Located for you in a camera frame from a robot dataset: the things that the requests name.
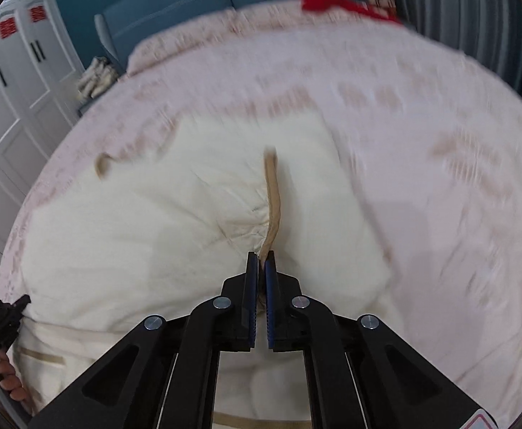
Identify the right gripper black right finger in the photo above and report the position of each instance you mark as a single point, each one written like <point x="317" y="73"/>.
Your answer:
<point x="359" y="372"/>

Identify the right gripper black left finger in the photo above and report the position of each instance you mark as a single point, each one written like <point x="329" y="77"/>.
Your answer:
<point x="162" y="374"/>

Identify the cream padded jacket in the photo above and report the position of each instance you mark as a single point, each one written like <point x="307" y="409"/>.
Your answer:
<point x="159" y="234"/>

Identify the person's left hand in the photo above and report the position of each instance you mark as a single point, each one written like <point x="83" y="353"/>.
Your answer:
<point x="11" y="381"/>

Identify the pink floral bedspread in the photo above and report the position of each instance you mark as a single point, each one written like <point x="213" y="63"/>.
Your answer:
<point x="430" y="141"/>

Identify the white wardrobe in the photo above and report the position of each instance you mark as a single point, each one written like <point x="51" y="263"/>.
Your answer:
<point x="38" y="71"/>

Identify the cream items on nightstand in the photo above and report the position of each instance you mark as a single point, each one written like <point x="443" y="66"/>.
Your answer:
<point x="96" y="79"/>

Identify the pink floral pillow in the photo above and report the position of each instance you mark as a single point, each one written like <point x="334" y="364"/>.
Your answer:
<point x="211" y="29"/>

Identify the red cloth on bed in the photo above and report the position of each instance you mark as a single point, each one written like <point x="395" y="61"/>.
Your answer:
<point x="359" y="8"/>

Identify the grey-blue curtain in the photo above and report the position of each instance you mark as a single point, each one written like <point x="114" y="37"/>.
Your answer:
<point x="490" y="31"/>

